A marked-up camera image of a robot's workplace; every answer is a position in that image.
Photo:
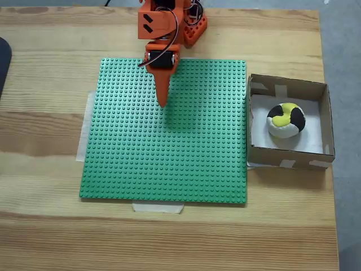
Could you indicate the green studded baseplate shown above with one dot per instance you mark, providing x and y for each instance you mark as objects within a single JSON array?
[{"x": 127, "y": 155}]

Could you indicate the yellow black white ball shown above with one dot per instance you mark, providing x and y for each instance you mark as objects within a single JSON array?
[{"x": 282, "y": 120}]

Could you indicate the black rounded object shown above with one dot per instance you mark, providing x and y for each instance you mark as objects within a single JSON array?
[{"x": 4, "y": 62}]

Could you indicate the brown cardboard box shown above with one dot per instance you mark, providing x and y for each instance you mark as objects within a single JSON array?
[{"x": 268, "y": 156}]

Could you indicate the white paper sheet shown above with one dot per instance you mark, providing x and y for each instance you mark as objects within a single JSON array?
[{"x": 259, "y": 135}]

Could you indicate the masking tape strip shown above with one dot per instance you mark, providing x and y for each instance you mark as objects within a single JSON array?
[
  {"x": 83, "y": 141},
  {"x": 158, "y": 208},
  {"x": 251, "y": 167}
]

